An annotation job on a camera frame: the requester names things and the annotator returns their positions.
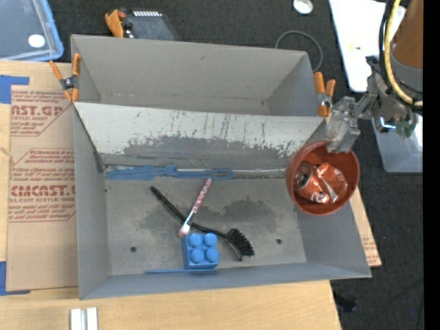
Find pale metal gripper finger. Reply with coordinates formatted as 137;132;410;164
324;96;357;141
327;118;362;153

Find red-brown bowl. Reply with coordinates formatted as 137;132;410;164
285;140;361;217

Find crushed orange drink can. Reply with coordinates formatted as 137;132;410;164
294;162;349;205

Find black dish brush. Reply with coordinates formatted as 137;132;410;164
150;186;255;262

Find pink patterned toothbrush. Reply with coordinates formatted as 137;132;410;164
177;178;212;239

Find grey metal bin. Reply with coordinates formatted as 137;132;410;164
70;34;373;301

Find blue toy brick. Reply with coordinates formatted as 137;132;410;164
181;232;221;270

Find blue plastic tongs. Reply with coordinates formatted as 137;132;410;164
104;165;234;182

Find brown cardboard board, red print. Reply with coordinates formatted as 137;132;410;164
0;60;382;297

